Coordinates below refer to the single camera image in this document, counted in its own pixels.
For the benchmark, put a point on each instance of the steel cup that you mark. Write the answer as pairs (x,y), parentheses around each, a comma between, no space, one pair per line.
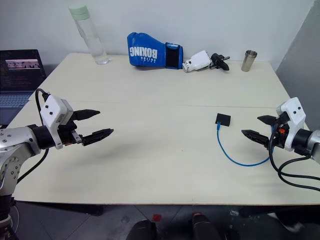
(248,60)

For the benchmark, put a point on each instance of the dark rounded shape with red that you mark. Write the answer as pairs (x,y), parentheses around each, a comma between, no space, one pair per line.
(202,226)

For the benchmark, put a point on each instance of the blue boxing glove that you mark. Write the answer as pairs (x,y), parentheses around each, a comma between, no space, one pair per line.
(152,52)

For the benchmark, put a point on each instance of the clear bottle with green cap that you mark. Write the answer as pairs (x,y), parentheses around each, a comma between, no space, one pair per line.
(91,37)

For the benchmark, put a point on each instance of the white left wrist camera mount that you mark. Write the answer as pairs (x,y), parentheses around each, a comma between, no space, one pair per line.
(53,112)

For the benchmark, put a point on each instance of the open laptop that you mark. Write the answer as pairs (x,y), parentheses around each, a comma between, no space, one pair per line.
(17,77)

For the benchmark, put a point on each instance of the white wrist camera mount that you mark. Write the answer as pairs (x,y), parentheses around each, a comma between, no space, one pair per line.
(292,117)
(53,112)

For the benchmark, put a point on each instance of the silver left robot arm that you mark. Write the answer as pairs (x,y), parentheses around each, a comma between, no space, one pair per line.
(17,140)

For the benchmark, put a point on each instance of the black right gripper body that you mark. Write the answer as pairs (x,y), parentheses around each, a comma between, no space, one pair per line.
(279,136)

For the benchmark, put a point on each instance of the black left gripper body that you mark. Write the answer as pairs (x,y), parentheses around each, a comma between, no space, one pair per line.
(67,133)

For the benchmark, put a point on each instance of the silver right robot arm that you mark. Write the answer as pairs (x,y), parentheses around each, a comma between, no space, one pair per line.
(310,142)

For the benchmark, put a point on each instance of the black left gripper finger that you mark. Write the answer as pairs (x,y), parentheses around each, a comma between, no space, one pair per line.
(86,114)
(98,136)

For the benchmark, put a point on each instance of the white robot hand gripper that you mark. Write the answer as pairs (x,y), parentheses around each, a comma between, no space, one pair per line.
(202,62)

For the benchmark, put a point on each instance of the black square adapter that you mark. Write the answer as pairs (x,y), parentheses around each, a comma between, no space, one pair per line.
(223,119)

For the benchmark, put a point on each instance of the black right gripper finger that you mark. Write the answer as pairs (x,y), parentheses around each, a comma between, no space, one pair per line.
(267,119)
(255,137)

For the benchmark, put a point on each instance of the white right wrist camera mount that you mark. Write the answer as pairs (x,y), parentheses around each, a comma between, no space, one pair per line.
(292,117)

